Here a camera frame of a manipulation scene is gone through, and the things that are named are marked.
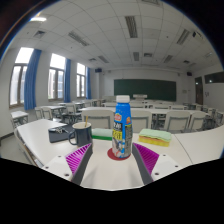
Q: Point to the dark classroom door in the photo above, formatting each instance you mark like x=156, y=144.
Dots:
x=199, y=91

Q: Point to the white classroom chairs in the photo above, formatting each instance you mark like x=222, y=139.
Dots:
x=100, y=118

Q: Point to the metal keys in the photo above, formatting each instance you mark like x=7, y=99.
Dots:
x=60, y=130

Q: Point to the yellow sponge with green top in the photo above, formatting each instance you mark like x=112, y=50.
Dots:
x=155, y=137

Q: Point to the white teacher podium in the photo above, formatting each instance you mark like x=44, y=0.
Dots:
x=140, y=96

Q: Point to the dark blue mug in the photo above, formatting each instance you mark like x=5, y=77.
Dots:
x=83, y=135

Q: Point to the blue curtain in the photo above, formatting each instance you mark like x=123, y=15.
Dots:
x=32, y=80
x=67, y=81
x=88, y=83

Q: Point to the blue drink bottle white cap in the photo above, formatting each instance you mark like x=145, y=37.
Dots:
x=122, y=133

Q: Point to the classroom window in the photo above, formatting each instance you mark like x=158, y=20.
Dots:
x=55, y=78
x=80, y=81
x=18, y=80

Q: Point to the black wall speaker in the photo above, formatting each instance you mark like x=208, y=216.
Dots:
x=189, y=73
x=98, y=70

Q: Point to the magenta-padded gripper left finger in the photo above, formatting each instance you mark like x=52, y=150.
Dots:
x=77, y=159

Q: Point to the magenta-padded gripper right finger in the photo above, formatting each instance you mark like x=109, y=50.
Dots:
x=146, y=159

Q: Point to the dark high window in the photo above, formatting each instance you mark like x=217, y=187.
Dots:
x=215, y=77

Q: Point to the dark notebook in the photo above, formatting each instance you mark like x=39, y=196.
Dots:
x=56, y=136

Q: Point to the green chalkboard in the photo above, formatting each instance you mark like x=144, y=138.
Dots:
x=145, y=90

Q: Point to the ceiling projector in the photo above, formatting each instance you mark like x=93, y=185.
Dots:
x=197, y=35

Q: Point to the wooden stick in mug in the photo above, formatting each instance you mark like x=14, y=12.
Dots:
x=86, y=120

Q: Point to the white classroom desks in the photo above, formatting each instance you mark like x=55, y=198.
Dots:
x=18, y=115

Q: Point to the ceiling lights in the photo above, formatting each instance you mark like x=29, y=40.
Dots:
x=131, y=26

